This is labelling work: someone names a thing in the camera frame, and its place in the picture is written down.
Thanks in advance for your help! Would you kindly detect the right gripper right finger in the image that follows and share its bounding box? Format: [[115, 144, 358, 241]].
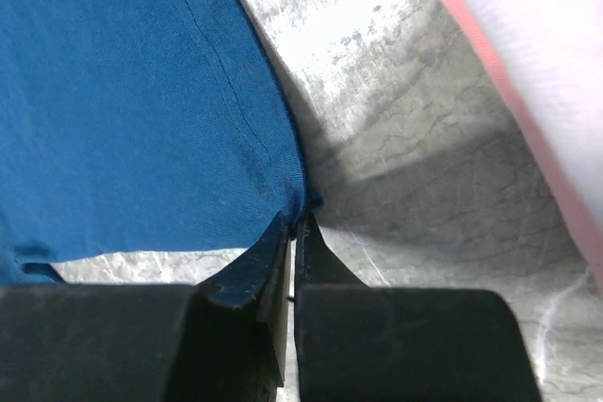
[[294, 215, 541, 402]]

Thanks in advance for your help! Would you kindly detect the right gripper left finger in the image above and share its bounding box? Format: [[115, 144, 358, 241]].
[[1, 217, 290, 401]]

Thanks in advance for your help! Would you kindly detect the blue t-shirt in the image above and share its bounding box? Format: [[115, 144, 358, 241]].
[[1, 0, 318, 285]]

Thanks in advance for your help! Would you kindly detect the folded pink t-shirt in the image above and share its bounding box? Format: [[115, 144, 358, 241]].
[[441, 0, 602, 276]]

